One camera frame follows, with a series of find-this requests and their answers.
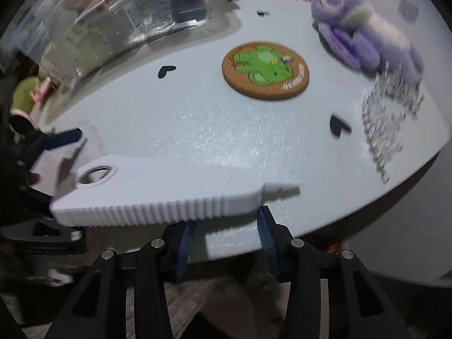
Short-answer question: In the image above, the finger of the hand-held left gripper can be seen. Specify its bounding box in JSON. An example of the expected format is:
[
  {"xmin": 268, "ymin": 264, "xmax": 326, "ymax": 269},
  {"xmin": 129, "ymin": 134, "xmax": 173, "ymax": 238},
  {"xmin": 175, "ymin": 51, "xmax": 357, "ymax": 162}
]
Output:
[
  {"xmin": 0, "ymin": 217, "xmax": 87, "ymax": 255},
  {"xmin": 42, "ymin": 129, "xmax": 83, "ymax": 152}
]

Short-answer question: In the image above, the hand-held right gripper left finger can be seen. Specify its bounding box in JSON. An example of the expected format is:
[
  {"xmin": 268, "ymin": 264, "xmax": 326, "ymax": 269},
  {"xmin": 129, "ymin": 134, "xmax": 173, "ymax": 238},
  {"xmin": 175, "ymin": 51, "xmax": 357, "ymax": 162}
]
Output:
[{"xmin": 44, "ymin": 220, "xmax": 198, "ymax": 339}]

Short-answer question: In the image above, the clear plastic container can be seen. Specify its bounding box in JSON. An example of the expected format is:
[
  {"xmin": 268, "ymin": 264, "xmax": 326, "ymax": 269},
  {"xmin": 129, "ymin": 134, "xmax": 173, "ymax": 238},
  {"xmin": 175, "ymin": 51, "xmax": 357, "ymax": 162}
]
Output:
[{"xmin": 0, "ymin": 0, "xmax": 209, "ymax": 89}]

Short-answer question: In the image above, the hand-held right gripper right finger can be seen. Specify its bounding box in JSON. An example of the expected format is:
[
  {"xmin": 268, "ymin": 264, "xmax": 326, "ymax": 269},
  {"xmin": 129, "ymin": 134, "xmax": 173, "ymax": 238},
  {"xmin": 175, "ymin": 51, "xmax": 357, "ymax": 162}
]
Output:
[{"xmin": 257, "ymin": 205, "xmax": 412, "ymax": 339}]

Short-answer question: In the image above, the dark blue packet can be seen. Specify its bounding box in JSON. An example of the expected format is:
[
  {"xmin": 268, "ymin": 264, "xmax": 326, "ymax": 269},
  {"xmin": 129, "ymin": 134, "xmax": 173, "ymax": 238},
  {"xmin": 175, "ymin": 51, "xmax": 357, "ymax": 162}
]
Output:
[{"xmin": 169, "ymin": 0, "xmax": 207, "ymax": 23}]

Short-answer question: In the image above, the white ridged plastic plate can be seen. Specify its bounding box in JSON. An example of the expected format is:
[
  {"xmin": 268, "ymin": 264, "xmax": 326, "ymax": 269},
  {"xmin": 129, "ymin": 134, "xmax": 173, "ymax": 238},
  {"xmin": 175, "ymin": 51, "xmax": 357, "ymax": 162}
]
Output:
[{"xmin": 27, "ymin": 137, "xmax": 301, "ymax": 227}]

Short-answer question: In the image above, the pale green printed packet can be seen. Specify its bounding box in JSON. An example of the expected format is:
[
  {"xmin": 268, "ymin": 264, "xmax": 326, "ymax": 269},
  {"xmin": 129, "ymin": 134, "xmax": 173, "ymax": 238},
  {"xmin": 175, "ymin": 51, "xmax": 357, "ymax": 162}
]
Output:
[{"xmin": 46, "ymin": 25, "xmax": 117, "ymax": 75}]

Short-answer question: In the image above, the purple plush toy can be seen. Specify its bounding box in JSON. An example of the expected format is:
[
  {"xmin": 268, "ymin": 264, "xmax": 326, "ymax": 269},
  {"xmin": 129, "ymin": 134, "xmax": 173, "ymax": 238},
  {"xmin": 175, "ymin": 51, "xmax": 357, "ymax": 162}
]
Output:
[{"xmin": 310, "ymin": 0, "xmax": 424, "ymax": 82}]

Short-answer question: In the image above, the white slipper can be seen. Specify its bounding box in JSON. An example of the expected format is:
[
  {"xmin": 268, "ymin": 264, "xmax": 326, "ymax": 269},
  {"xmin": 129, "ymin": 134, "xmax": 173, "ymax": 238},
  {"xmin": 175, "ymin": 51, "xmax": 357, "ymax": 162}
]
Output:
[{"xmin": 47, "ymin": 268, "xmax": 75, "ymax": 286}]

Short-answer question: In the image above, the pink rabbit stand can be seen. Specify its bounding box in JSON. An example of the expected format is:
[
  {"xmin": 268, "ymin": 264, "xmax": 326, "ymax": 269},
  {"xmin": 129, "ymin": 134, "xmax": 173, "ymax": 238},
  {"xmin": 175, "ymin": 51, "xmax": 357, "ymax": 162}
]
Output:
[{"xmin": 9, "ymin": 76, "xmax": 53, "ymax": 131}]

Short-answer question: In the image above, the green plush toy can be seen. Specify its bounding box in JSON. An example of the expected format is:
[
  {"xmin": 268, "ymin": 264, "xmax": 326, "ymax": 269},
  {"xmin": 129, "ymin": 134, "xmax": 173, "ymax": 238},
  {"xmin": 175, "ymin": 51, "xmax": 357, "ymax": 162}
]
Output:
[{"xmin": 10, "ymin": 76, "xmax": 45, "ymax": 114}]

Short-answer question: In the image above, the cork coaster with green frog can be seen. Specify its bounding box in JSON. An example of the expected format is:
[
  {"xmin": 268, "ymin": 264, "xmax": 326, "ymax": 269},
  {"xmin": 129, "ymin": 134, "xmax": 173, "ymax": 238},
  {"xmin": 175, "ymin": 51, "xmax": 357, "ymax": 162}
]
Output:
[{"xmin": 221, "ymin": 42, "xmax": 310, "ymax": 101}]

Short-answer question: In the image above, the clear packet of beads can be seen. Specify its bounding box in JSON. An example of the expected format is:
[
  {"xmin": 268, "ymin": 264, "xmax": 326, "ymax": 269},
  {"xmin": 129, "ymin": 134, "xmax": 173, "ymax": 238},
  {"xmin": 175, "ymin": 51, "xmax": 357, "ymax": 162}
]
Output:
[{"xmin": 362, "ymin": 62, "xmax": 425, "ymax": 184}]

